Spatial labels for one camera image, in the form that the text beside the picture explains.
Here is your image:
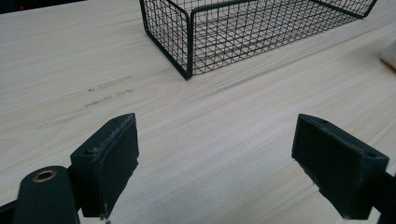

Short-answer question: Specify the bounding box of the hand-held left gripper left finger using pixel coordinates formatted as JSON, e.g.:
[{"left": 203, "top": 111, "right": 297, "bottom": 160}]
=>
[{"left": 69, "top": 112, "right": 140, "bottom": 219}]

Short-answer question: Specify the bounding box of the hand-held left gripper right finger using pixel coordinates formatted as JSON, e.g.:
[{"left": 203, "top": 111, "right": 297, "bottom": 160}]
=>
[{"left": 290, "top": 113, "right": 390, "bottom": 220}]

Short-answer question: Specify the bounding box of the beige sponge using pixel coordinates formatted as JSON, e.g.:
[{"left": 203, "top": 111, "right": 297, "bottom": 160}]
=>
[{"left": 378, "top": 39, "right": 396, "bottom": 71}]

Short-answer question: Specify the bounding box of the black wire mesh basket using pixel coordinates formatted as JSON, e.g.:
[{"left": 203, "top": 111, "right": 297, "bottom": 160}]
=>
[{"left": 138, "top": 0, "right": 378, "bottom": 81}]

